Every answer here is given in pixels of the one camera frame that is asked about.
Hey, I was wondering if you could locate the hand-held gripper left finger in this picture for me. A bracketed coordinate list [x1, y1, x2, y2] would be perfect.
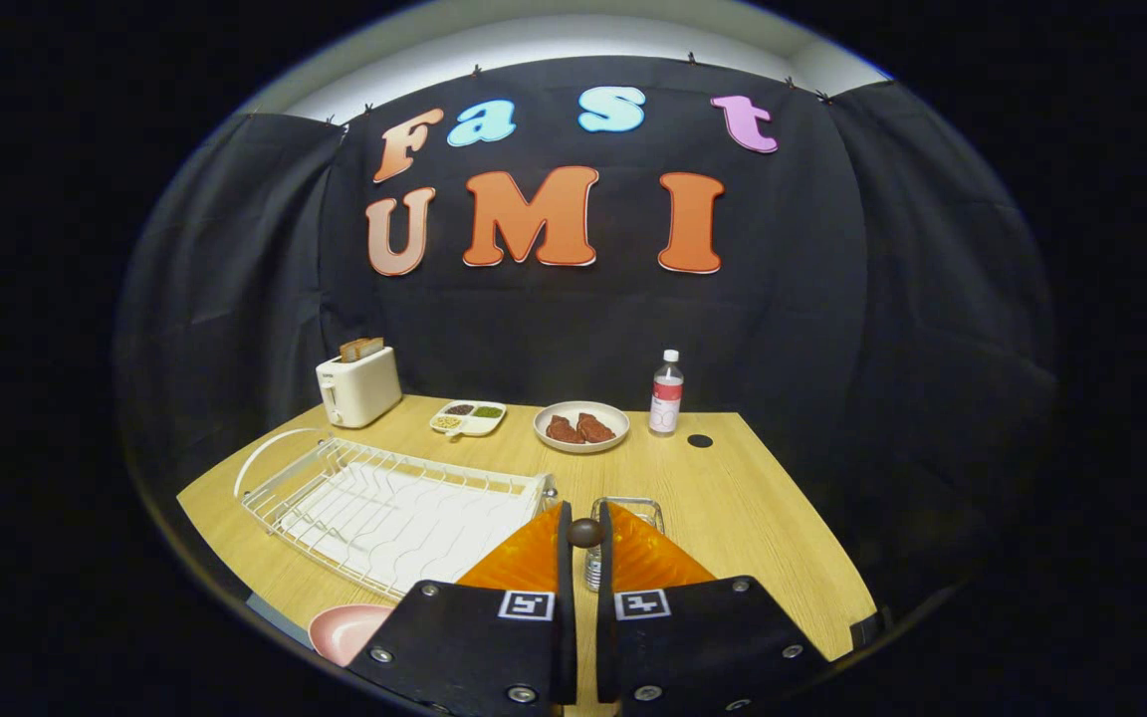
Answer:
[347, 501, 577, 717]

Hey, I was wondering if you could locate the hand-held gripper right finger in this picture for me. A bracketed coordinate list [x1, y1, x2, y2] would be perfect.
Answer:
[596, 501, 828, 717]

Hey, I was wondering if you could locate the metal wire basket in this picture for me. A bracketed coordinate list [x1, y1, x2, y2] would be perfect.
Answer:
[585, 496, 665, 594]

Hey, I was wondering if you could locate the white wire dish rack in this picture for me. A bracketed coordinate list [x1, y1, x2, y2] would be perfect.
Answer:
[233, 428, 560, 601]

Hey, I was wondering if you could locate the pink plate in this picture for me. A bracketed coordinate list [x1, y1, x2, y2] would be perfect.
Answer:
[308, 603, 395, 668]

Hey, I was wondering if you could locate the beige plate with meat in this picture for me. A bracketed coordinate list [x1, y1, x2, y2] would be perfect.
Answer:
[533, 400, 631, 455]

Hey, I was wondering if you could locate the white divided dish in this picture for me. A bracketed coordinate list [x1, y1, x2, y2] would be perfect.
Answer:
[429, 399, 509, 440]

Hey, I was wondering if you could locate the red label plastic bottle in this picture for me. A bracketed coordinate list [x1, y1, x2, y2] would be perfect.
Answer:
[648, 350, 685, 438]

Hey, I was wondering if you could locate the black backdrop cloth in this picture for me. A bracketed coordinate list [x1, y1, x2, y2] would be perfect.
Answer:
[115, 55, 1057, 638]

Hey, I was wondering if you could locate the white toaster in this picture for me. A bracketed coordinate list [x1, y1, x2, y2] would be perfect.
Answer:
[316, 346, 403, 430]

